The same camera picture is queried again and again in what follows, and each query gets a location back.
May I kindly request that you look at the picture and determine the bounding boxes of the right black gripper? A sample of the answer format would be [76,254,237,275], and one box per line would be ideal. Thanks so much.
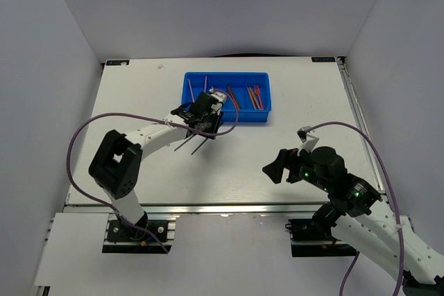
[262,143,331,193]

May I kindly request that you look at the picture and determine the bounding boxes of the blue divided plastic tray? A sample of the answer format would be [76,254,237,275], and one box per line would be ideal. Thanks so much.
[181,71,272,123]

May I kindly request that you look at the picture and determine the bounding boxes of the red-orange plastic knife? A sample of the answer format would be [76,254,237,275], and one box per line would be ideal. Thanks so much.
[227,85,241,110]

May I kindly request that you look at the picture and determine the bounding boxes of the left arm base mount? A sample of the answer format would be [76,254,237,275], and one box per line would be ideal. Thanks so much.
[102,216,176,254]

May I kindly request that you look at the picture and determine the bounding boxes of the red-orange plastic fork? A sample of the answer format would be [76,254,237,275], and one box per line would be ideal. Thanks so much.
[254,85,264,110]

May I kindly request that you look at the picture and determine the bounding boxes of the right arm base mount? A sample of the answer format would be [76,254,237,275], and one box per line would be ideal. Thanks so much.
[285,219,357,258]

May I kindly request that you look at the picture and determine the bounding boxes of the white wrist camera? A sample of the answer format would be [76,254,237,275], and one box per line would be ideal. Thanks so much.
[209,89,228,106]
[297,126,319,155]

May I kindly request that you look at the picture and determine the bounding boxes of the dark blue plastic knife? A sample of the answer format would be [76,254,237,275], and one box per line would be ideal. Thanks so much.
[227,85,237,107]

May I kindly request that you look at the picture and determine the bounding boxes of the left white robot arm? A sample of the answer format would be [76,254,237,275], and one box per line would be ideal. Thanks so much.
[88,89,227,240]

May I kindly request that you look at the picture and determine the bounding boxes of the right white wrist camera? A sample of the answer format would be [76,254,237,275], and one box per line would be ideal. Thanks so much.
[297,126,319,155]

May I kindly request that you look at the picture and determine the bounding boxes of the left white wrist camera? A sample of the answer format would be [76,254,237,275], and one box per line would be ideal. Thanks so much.
[209,89,228,106]

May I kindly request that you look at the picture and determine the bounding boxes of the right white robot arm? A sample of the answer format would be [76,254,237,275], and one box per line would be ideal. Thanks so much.
[262,146,443,295]

